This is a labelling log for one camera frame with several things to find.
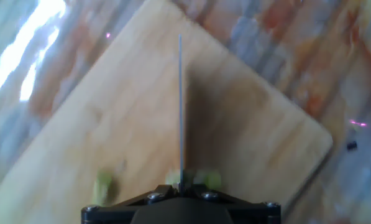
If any steel cleaver knife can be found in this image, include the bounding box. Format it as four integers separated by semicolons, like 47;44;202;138
178;34;184;192

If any wooden cutting board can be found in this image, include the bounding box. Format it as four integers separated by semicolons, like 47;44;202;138
0;0;334;224

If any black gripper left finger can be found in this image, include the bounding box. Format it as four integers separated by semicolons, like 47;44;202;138
81;184;180;224

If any green scallion stalk piece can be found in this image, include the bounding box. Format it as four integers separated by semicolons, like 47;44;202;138
193;169;222;191

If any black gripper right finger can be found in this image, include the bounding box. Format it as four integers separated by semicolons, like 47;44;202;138
182;184;282;224

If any orange marble patterned mat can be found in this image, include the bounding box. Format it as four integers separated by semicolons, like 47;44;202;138
0;0;371;224

